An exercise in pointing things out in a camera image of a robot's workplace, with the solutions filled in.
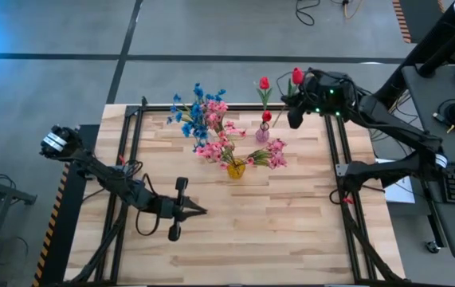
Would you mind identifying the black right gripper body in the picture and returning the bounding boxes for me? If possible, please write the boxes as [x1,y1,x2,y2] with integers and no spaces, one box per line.
[288,69,358,129]

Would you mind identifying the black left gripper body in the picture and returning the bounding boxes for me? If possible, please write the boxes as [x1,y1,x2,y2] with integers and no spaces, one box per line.
[157,176,191,243]

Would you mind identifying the pink glass vase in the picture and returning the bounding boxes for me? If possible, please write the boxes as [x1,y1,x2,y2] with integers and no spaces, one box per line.
[255,122,271,144]

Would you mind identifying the yellow glass vase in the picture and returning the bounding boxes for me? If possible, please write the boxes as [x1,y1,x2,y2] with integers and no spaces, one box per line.
[226,159,247,180]

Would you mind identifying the grey side desk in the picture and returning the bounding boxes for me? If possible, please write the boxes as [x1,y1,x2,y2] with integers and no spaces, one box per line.
[401,65,455,261]

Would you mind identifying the black hazard striped platform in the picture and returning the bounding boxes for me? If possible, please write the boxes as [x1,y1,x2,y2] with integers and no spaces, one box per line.
[31,124,101,287]

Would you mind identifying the black tower fan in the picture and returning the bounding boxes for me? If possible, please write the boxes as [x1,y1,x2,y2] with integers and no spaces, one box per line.
[360,0,455,120]

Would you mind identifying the striped edge floor mat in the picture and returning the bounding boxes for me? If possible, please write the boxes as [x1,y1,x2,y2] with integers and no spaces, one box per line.
[391,0,445,45]

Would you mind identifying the white paper sheet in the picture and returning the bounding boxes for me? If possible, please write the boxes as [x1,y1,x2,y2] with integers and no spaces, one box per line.
[384,181,416,205]

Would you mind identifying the black monitor pole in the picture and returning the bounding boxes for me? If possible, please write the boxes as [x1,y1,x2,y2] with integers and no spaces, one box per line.
[417,18,455,79]

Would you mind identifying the dark grey side stand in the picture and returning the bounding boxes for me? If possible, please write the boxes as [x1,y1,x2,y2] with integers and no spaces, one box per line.
[0,161,38,280]

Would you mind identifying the black looped floor cable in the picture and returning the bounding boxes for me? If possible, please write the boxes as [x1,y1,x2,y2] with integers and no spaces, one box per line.
[276,70,294,99]

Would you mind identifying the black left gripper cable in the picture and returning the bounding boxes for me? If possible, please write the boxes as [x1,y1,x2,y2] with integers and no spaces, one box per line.
[135,173,160,237]

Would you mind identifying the black aluminium table frame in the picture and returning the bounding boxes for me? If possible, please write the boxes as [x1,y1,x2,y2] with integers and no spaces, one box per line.
[93,102,410,286]

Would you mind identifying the yellow floor cable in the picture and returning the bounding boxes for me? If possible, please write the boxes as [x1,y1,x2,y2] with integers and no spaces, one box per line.
[342,0,363,20]

